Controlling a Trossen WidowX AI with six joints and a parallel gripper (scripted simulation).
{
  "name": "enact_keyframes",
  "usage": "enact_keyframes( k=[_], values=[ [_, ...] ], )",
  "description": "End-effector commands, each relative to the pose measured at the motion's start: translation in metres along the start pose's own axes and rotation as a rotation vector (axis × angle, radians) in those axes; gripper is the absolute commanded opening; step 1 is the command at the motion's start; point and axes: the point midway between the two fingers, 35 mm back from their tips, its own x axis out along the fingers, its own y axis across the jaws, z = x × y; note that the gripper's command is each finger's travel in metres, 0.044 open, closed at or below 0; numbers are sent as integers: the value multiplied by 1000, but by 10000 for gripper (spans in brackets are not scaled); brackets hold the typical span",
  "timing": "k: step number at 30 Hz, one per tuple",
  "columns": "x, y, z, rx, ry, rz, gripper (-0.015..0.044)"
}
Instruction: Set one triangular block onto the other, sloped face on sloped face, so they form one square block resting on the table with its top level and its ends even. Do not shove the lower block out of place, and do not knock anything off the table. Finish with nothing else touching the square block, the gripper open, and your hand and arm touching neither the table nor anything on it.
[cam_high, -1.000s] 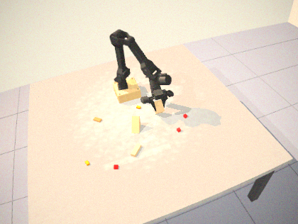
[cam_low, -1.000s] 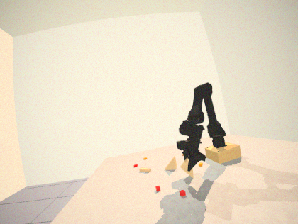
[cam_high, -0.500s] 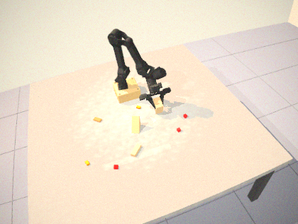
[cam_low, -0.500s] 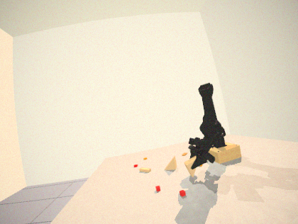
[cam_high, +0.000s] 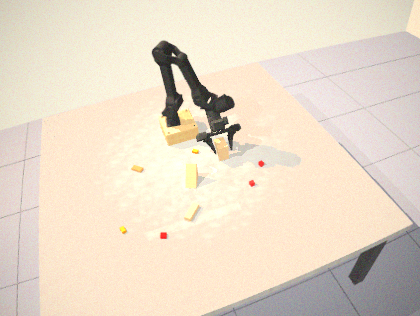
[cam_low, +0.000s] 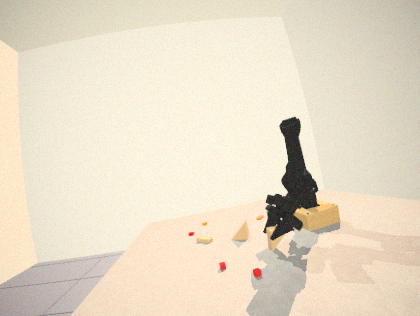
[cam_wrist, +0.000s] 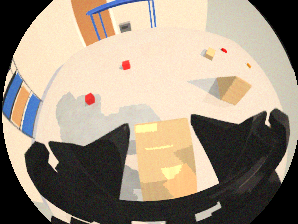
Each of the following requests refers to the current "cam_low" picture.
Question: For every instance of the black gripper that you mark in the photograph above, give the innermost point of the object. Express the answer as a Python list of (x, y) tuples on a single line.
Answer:
[(288, 222)]

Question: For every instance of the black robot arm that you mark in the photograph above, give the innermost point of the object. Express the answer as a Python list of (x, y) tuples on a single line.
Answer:
[(297, 179)]

